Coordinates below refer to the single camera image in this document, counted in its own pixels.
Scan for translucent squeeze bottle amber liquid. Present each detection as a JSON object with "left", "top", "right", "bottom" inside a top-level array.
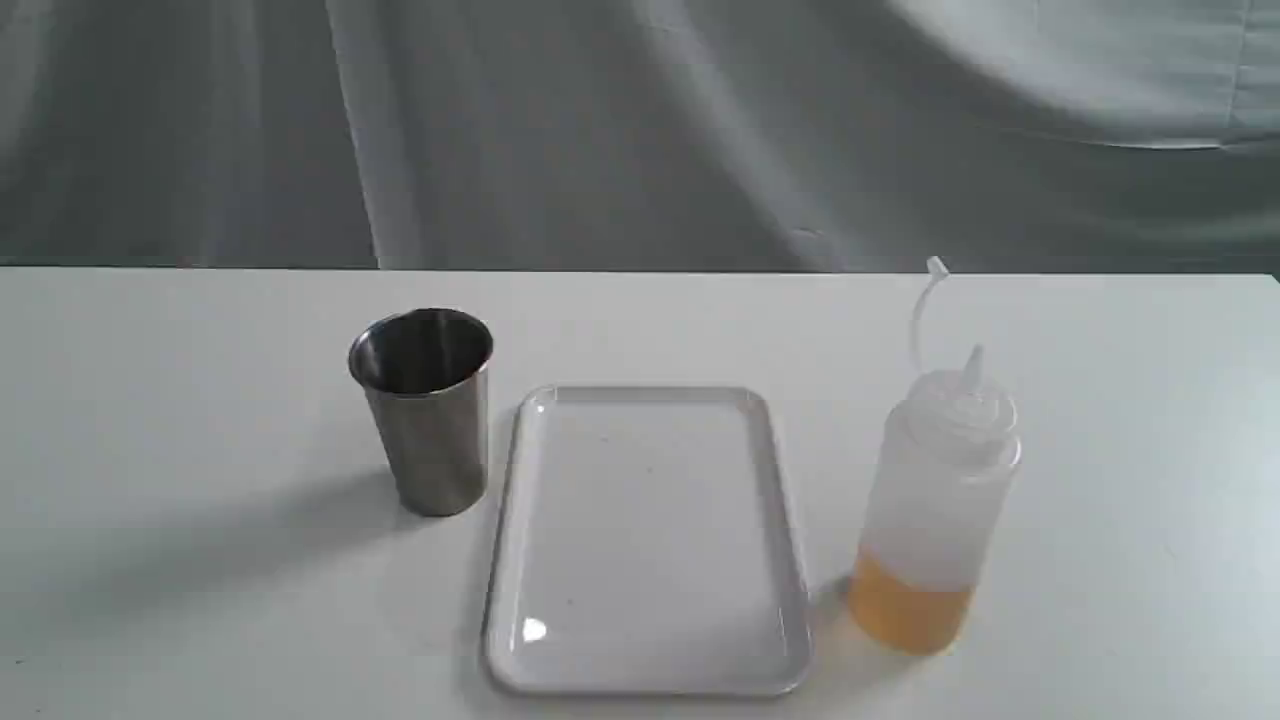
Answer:
[{"left": 847, "top": 256, "right": 1023, "bottom": 656}]

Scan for stainless steel cup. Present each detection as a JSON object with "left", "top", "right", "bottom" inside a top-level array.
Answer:
[{"left": 347, "top": 307, "right": 495, "bottom": 518}]

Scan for white plastic tray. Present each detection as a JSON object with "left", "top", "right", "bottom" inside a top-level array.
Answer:
[{"left": 483, "top": 384, "right": 814, "bottom": 698}]

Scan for grey backdrop curtain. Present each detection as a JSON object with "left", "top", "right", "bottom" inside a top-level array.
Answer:
[{"left": 1, "top": 1, "right": 1279, "bottom": 274}]

